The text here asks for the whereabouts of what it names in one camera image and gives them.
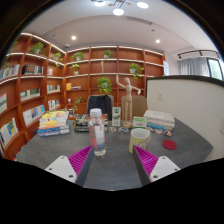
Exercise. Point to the round printed sticker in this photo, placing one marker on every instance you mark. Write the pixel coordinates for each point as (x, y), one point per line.
(111, 129)
(150, 128)
(167, 133)
(122, 129)
(158, 131)

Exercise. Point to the tall green white carton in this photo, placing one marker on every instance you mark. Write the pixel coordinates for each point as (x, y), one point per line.
(116, 116)

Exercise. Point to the black ceiling track rail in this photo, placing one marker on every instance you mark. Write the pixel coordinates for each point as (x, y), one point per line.
(200, 52)

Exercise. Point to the white wall poster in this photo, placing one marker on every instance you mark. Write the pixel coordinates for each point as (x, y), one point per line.
(166, 68)

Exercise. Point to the dark navy chair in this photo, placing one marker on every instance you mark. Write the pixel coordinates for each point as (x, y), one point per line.
(100, 103)

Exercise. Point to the white wall switch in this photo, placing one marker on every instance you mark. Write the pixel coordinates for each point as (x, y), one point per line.
(160, 96)

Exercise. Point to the window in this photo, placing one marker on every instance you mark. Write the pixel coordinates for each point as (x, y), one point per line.
(215, 68)

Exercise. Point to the orange wooden shelf unit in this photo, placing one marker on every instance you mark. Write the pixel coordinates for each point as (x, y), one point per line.
(33, 83)

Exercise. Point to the grey curtain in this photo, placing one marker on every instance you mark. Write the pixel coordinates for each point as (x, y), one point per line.
(193, 66)

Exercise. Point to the flat round red coaster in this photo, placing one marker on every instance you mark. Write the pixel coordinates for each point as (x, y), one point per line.
(169, 144)

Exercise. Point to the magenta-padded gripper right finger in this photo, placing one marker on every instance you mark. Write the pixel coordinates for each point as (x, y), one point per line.
(161, 166)

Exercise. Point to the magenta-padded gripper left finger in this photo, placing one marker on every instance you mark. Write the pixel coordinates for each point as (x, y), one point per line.
(63, 166)

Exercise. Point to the round bulb ceiling lamp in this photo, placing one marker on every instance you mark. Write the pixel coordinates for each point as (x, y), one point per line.
(118, 11)

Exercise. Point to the stack of colourful books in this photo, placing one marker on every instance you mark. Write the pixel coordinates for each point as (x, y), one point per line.
(53, 123)

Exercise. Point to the green white cardboard box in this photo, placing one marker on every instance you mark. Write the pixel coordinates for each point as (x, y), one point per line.
(139, 122)

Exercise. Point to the yellow striped white mug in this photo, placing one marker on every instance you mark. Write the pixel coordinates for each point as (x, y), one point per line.
(139, 138)

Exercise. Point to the stack of white boxes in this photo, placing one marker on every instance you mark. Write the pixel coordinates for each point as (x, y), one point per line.
(160, 118)

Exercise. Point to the wooden artist mannequin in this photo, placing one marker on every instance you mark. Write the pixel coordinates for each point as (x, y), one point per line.
(128, 100)

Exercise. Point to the clear plastic water bottle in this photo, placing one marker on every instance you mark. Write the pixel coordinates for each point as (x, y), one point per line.
(97, 133)

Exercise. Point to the tan chair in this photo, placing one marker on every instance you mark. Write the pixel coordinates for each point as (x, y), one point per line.
(137, 106)

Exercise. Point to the ceiling air vent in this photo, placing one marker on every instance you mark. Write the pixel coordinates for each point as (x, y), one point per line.
(139, 20)

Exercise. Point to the recessed ceiling light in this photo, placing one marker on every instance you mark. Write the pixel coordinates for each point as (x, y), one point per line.
(73, 37)
(157, 41)

